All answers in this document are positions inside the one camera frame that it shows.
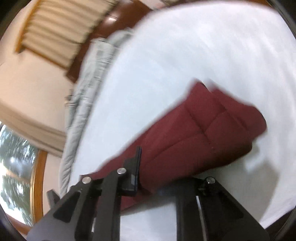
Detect grey quilted blanket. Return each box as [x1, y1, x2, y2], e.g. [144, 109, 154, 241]
[59, 28, 133, 196]

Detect maroon pants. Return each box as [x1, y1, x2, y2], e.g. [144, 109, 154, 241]
[90, 82, 266, 209]

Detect wooden framed window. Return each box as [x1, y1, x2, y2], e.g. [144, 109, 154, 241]
[1, 123, 48, 233]

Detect beige curtain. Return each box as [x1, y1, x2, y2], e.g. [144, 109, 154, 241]
[15, 0, 118, 69]

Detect dark wooden headboard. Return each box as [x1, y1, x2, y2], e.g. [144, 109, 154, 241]
[66, 1, 152, 83]

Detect white bed sheet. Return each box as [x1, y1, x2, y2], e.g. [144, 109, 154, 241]
[60, 1, 295, 227]

